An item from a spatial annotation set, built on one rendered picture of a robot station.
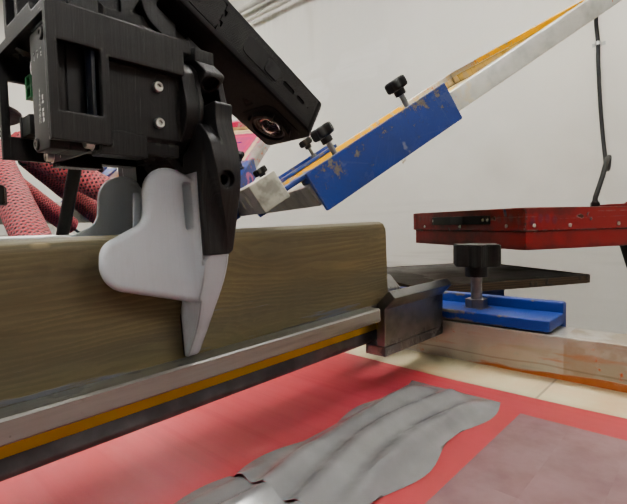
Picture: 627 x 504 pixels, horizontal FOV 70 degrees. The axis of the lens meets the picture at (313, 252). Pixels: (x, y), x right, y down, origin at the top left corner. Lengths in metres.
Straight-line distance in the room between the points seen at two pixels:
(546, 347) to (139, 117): 0.34
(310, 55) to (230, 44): 2.82
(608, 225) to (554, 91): 1.16
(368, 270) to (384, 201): 2.22
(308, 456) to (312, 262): 0.12
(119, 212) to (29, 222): 0.46
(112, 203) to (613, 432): 0.32
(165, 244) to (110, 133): 0.05
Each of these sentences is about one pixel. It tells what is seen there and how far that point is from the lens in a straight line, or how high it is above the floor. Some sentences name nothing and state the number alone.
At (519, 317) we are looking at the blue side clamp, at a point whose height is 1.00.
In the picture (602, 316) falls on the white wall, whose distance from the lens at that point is 2.20.
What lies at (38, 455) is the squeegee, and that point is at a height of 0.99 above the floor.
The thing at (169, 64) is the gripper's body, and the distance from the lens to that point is 0.23.
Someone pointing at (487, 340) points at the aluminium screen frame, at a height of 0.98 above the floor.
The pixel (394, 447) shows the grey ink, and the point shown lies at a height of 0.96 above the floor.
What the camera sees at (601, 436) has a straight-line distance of 0.33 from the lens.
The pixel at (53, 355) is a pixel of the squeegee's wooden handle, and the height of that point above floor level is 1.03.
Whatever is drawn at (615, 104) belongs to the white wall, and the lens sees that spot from 2.20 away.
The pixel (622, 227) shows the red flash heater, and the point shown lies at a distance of 1.23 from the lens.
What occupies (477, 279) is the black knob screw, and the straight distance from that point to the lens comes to 0.44.
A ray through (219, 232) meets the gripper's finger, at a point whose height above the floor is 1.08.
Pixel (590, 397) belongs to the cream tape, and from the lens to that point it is 0.39.
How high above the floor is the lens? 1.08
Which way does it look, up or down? 4 degrees down
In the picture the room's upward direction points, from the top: 1 degrees counter-clockwise
